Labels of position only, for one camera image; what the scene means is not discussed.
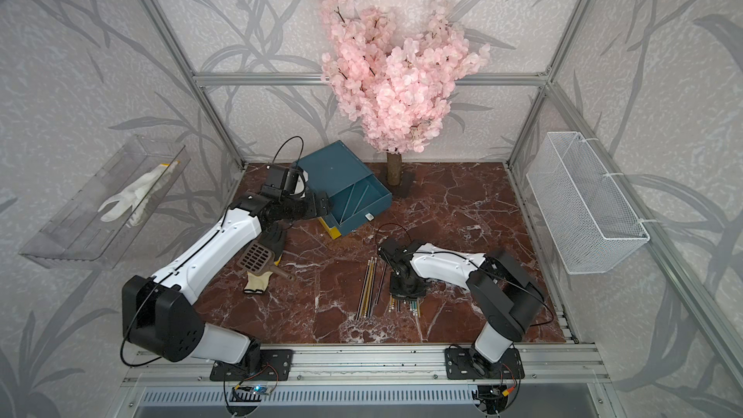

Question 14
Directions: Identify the teal yellow drawer box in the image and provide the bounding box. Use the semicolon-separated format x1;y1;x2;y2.
298;140;382;229

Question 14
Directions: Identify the teal top drawer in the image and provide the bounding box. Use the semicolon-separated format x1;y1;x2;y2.
322;175;392;239

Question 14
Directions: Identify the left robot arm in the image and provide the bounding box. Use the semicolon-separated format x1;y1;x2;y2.
122;190;330;371

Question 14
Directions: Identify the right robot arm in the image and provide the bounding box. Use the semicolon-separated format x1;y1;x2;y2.
377;237;550;366

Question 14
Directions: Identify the dark grey pencil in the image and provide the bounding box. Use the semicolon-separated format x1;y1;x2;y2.
371;263;388;314

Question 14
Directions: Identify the brown slotted spatula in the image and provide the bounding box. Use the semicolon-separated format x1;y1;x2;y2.
237;240;296;281

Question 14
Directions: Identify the pink blossom artificial tree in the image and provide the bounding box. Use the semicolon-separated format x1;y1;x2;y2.
320;0;491;187

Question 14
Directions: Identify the white glove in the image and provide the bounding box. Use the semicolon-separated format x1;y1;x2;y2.
98;161;179;228

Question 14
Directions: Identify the left circuit board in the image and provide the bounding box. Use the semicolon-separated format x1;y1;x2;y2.
228;384;276;404

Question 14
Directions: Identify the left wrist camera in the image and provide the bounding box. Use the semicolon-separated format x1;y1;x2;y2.
261;164;307;199

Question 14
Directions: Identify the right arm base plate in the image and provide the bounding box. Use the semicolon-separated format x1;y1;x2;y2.
444;344;524;381

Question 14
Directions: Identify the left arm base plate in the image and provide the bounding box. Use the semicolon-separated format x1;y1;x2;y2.
209;349;294;382

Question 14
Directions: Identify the aluminium front rail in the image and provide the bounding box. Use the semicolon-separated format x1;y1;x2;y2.
121;344;611;387

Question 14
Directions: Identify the clear acrylic wall tray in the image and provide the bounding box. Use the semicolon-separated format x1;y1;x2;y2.
19;135;191;270

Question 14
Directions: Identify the white wire mesh basket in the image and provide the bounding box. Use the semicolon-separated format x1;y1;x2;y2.
526;132;650;275

